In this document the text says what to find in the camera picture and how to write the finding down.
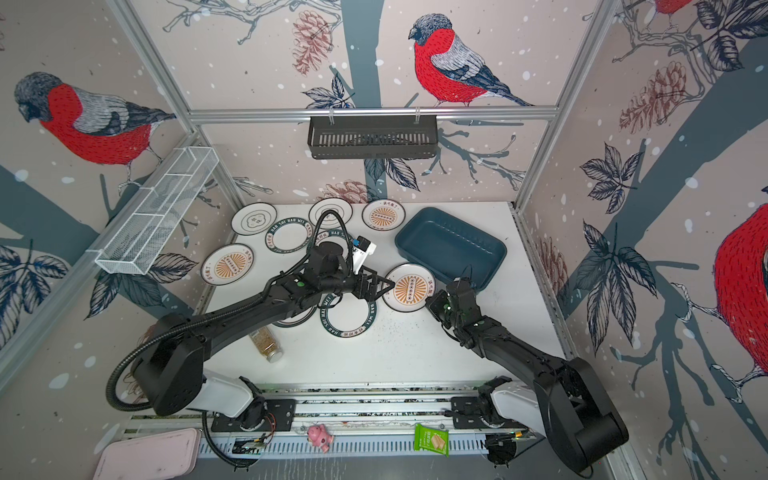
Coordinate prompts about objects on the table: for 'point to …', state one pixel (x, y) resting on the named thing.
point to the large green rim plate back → (338, 236)
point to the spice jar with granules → (267, 344)
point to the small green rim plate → (288, 236)
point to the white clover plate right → (329, 219)
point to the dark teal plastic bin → (448, 247)
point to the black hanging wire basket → (373, 139)
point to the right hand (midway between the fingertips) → (422, 300)
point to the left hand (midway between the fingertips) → (385, 280)
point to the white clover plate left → (253, 218)
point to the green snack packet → (431, 439)
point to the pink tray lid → (164, 455)
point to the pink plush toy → (319, 437)
